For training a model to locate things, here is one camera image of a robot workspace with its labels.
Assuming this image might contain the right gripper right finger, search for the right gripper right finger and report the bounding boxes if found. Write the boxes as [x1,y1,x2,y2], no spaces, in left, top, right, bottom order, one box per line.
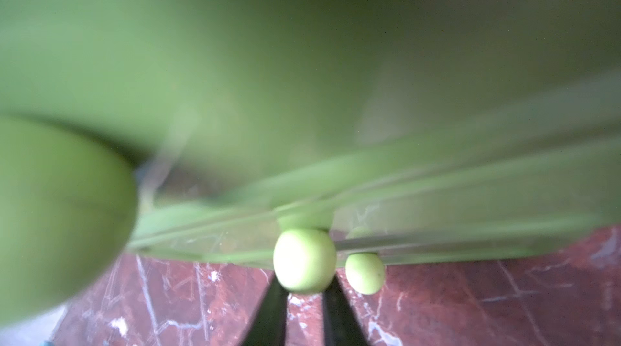
[322,276,369,346]

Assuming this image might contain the green drawer cabinet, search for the green drawer cabinet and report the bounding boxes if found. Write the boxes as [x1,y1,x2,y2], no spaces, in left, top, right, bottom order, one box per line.
[1,0,620,326]

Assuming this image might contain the green bottom drawer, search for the green bottom drawer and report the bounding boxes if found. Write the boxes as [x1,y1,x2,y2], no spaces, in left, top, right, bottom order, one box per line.
[128,199,619,294]

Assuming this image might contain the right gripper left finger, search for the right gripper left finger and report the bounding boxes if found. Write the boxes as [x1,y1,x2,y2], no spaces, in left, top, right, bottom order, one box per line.
[241,276,289,346]

